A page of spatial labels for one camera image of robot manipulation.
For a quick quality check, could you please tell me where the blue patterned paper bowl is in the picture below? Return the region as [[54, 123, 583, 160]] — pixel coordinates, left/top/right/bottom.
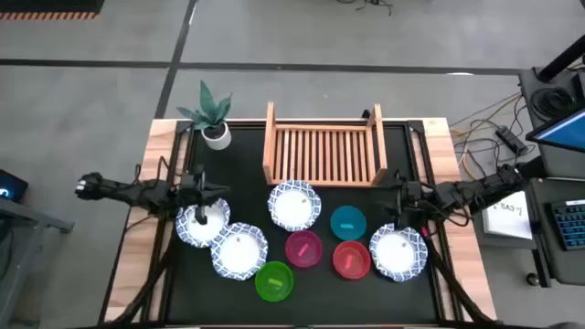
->
[[175, 196, 231, 249], [209, 221, 270, 281], [267, 179, 323, 233], [368, 222, 430, 283]]

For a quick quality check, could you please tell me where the grey desk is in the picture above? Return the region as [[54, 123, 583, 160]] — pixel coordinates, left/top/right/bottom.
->
[[518, 66, 585, 180]]

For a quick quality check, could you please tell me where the grey metal cart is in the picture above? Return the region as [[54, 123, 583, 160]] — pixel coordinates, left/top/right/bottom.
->
[[0, 196, 75, 329]]

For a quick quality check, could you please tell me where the green plastic bowl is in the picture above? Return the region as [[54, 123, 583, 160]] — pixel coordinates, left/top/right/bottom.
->
[[254, 260, 295, 303]]

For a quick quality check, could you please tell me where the black pole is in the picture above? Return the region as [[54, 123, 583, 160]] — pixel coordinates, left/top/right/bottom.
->
[[537, 34, 585, 83]]

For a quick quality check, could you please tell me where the computer monitor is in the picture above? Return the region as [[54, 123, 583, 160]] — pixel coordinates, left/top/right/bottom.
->
[[525, 107, 585, 154]]

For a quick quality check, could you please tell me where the white paper sheet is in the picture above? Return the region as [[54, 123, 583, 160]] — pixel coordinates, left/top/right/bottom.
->
[[481, 202, 535, 241]]

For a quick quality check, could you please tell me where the black table mat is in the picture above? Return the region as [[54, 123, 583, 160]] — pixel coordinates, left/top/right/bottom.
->
[[166, 122, 440, 325]]

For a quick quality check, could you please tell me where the black mat with orange stripes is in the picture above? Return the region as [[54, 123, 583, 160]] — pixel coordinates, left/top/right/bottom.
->
[[0, 0, 105, 21]]

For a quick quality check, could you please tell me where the black device with blue light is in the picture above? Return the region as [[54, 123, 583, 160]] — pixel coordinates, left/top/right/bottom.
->
[[0, 168, 29, 204]]

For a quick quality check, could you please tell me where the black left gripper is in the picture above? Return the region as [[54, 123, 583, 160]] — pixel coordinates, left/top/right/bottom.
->
[[180, 164, 231, 226]]

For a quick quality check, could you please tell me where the red plastic bowl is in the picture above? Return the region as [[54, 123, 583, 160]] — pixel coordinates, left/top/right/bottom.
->
[[332, 239, 372, 281]]

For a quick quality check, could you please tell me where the magenta plastic bowl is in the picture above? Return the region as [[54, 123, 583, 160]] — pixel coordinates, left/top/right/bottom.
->
[[284, 229, 324, 269]]

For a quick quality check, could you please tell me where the green plant in white pot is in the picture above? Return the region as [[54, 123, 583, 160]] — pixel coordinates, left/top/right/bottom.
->
[[175, 80, 234, 152]]

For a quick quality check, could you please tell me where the wooden slatted shelf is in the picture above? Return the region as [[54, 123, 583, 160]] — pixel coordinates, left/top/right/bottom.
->
[[262, 101, 388, 188]]

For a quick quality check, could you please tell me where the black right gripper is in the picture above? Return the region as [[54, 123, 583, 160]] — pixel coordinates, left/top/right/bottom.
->
[[378, 171, 424, 229]]

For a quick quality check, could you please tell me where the black floor cable tangle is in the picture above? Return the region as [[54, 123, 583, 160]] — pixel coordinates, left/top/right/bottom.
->
[[336, 0, 394, 16]]

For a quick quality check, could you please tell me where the coiled black cable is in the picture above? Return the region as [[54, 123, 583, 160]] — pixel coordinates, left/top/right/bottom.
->
[[529, 86, 578, 121]]

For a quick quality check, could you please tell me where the yellow floor cable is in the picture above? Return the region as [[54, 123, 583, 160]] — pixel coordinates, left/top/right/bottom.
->
[[450, 92, 523, 133]]

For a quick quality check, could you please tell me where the backlit keyboard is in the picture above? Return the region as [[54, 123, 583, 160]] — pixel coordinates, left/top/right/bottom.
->
[[549, 199, 585, 251]]

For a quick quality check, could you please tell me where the grey equipment cart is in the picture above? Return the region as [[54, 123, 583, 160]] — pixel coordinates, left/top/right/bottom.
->
[[474, 177, 585, 289]]

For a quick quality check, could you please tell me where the black power strip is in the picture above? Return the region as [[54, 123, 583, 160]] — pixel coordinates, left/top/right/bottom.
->
[[495, 125, 529, 155]]

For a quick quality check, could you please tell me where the teal plastic bowl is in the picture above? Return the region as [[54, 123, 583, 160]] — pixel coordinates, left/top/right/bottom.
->
[[329, 205, 367, 242]]

